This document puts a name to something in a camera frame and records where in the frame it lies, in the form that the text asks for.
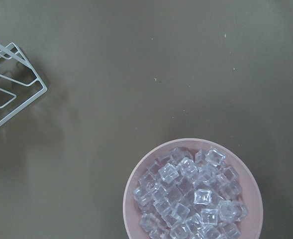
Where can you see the white wire cup rack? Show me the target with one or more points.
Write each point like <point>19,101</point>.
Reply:
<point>20,84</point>

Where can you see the pile of clear ice cubes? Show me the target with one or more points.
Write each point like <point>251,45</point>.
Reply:
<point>184,195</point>

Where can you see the pink bowl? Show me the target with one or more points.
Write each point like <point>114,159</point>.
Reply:
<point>250,227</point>

